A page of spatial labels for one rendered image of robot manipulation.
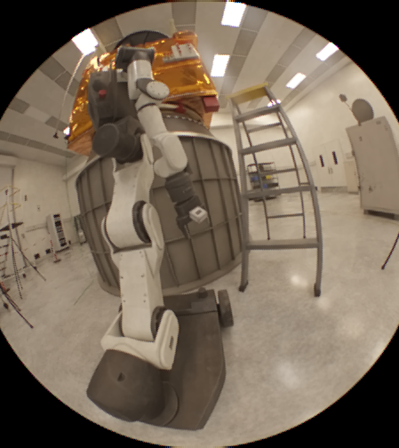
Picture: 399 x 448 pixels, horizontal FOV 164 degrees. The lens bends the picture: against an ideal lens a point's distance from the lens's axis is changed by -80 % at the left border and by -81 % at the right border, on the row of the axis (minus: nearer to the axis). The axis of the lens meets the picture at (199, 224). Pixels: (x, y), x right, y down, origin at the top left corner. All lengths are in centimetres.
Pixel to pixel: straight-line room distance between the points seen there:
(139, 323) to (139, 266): 17
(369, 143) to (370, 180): 60
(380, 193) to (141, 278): 299
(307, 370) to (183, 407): 45
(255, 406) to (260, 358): 22
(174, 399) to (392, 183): 297
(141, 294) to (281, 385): 60
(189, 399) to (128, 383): 19
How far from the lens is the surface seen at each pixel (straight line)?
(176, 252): 102
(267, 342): 72
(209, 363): 50
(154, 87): 51
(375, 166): 287
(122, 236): 44
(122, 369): 36
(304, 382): 67
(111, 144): 48
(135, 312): 45
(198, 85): 175
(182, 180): 43
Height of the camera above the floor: 63
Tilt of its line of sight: 10 degrees down
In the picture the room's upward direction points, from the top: 12 degrees counter-clockwise
